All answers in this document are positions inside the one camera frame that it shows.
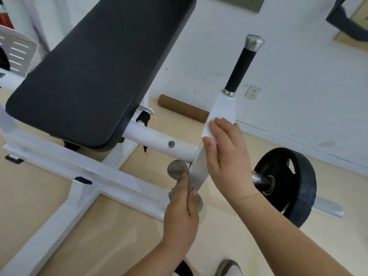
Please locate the person's right hand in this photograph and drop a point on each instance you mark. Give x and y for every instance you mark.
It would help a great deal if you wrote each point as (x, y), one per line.
(230, 163)

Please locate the person's left hand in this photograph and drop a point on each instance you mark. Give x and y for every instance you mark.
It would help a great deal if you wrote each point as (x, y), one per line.
(179, 218)

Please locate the person's right thumb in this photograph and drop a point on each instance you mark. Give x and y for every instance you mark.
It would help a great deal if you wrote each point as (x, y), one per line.
(210, 153)

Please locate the person's left thumb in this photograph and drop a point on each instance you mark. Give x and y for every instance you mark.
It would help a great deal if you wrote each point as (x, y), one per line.
(192, 202)

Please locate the grey cleaning cloth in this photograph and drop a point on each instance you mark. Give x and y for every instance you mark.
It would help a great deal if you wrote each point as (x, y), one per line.
(176, 168)

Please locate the person's right forearm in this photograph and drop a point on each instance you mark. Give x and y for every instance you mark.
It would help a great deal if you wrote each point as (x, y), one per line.
(287, 241)

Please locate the person's left forearm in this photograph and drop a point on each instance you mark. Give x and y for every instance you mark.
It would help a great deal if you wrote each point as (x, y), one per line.
(155, 261)

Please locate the brown foam roller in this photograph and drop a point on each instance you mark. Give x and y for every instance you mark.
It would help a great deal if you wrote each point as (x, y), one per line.
(184, 107)

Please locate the person's black shoe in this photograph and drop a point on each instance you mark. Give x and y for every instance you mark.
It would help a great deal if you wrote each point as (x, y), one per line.
(184, 270)

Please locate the person's grey white shoe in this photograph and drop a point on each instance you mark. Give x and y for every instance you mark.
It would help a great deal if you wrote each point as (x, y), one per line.
(230, 268)

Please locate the black rubber foot pad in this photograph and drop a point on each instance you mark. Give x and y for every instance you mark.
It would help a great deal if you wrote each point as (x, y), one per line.
(83, 181)
(13, 159)

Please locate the black padded bench cushion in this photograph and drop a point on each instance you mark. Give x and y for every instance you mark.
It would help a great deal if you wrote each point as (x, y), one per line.
(95, 71)

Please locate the wooden board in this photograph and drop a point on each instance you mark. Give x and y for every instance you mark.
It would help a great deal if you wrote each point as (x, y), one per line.
(359, 14)

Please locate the white perforated plate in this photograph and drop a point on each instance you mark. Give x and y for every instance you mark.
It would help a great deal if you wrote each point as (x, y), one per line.
(20, 45)

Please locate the small black weight plate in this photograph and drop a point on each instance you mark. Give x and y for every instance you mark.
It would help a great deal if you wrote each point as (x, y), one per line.
(3, 60)

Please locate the silver frame bolt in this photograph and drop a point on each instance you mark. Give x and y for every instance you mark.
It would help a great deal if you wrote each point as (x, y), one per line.
(171, 144)

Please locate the white wall socket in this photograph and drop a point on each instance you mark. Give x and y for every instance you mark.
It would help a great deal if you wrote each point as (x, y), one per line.
(253, 92)

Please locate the white gym machine frame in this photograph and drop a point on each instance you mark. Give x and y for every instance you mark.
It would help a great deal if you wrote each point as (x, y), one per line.
(86, 169)

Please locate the white upright post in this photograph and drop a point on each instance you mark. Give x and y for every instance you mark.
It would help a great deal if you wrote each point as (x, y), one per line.
(40, 22)

